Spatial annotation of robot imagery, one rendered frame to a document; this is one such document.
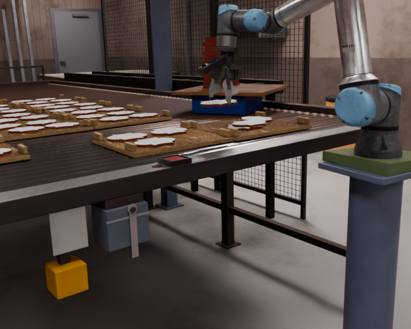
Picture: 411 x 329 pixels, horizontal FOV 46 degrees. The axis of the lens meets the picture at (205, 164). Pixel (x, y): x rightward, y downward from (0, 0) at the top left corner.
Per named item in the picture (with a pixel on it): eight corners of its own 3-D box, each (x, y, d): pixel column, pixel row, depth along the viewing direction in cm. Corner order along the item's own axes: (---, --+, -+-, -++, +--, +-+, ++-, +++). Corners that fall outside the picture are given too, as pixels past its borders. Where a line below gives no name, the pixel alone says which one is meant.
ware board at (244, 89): (288, 87, 281) (288, 84, 280) (263, 96, 236) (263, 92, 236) (209, 87, 300) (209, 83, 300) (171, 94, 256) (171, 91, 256)
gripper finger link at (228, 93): (243, 101, 180) (238, 78, 182) (231, 101, 177) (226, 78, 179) (239, 104, 183) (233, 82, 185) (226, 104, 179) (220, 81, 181)
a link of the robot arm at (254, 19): (274, 10, 174) (250, 12, 181) (254, 6, 166) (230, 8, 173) (273, 32, 175) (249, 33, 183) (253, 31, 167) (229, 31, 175)
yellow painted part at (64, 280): (89, 290, 134) (81, 208, 128) (57, 300, 128) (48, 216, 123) (77, 279, 140) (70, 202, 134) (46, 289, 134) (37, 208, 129)
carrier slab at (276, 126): (312, 128, 203) (312, 124, 203) (237, 141, 180) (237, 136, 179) (256, 119, 231) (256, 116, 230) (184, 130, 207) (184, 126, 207)
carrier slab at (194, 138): (233, 141, 179) (233, 137, 179) (134, 158, 156) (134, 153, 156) (182, 130, 207) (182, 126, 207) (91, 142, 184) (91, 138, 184)
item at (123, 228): (153, 252, 144) (150, 194, 139) (111, 266, 135) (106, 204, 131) (134, 241, 152) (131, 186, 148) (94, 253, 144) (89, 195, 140)
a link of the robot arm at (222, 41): (224, 34, 176) (211, 36, 182) (224, 47, 177) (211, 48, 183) (241, 36, 180) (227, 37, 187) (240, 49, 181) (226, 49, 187)
